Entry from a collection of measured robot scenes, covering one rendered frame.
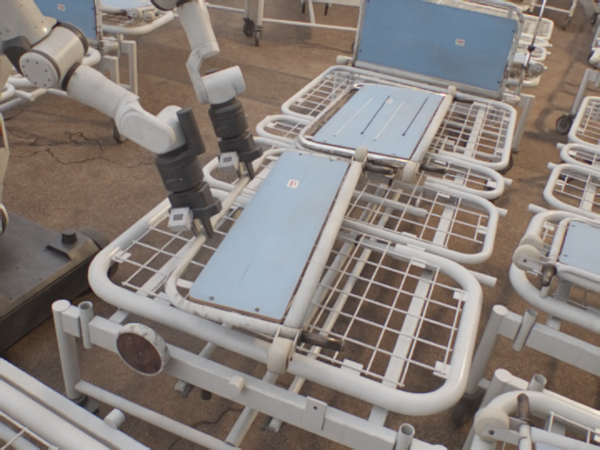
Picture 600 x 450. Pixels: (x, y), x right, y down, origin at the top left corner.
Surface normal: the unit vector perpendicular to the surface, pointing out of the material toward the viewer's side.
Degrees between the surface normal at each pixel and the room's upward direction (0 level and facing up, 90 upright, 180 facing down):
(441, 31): 90
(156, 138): 87
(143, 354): 90
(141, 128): 87
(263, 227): 1
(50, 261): 0
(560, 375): 0
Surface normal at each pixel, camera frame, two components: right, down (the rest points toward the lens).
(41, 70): -0.28, 0.71
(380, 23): -0.36, 0.46
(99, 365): 0.11, -0.84
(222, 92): 0.26, 0.37
